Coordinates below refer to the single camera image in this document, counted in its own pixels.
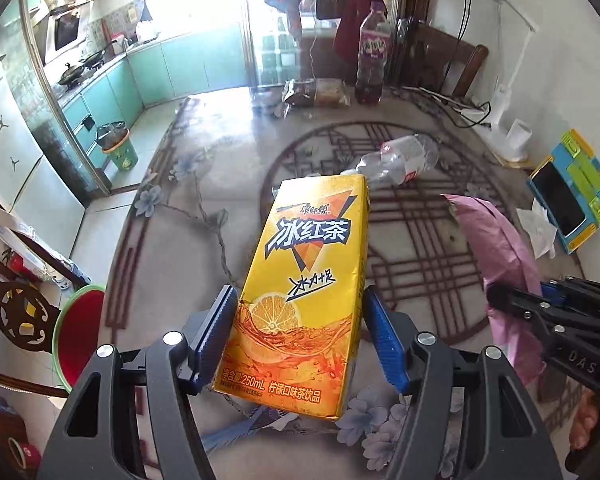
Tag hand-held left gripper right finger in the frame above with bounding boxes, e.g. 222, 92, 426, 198
362, 287, 563, 480

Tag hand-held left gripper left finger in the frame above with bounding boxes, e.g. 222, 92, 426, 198
37, 284, 239, 480

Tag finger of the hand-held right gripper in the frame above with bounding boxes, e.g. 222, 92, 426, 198
539, 275, 600, 311
485, 282, 572, 339

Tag pink plastic bag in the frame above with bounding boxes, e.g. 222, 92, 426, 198
440, 192, 548, 386

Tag yellow tea carton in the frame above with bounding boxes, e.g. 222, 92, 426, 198
212, 172, 370, 421

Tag red basin green rim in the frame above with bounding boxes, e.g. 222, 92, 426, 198
52, 284, 108, 393

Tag green trash bin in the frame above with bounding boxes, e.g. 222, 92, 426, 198
96, 121, 139, 172

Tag person's right hand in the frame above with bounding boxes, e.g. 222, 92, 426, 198
568, 391, 600, 454

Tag white crumpled tissue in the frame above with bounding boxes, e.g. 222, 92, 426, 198
517, 199, 558, 260

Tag black phone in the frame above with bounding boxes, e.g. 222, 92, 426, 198
530, 160, 587, 237

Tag white cup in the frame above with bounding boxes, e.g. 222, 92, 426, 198
505, 119, 533, 157

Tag clear plastic bottle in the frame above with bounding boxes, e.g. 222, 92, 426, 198
352, 134, 440, 187

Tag white desk lamp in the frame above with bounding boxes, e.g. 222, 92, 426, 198
415, 0, 538, 161

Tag carved wooden chair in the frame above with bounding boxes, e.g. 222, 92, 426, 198
0, 180, 81, 401

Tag white power strip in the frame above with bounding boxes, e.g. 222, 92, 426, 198
447, 97, 486, 113

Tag red fire extinguisher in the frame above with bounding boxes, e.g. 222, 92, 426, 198
2, 252, 43, 283

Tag clear bread packet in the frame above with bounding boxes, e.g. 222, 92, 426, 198
316, 78, 352, 108

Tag dark wooden chair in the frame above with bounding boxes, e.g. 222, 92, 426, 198
395, 22, 488, 101

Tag dark snack packet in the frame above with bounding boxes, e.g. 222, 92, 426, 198
285, 79, 321, 107

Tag teal kitchen cabinets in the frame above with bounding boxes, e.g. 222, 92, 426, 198
60, 32, 256, 161

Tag white fridge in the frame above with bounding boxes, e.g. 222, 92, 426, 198
0, 57, 86, 241

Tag purple label soda bottle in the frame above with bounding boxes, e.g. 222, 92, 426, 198
355, 1, 390, 106

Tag black wok with lid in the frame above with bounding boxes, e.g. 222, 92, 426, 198
57, 62, 88, 86

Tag dark red garment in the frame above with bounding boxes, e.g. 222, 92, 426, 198
332, 0, 386, 63

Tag steel range hood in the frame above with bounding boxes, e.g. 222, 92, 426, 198
42, 0, 96, 63

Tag black cables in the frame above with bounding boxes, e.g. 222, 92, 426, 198
402, 0, 493, 128

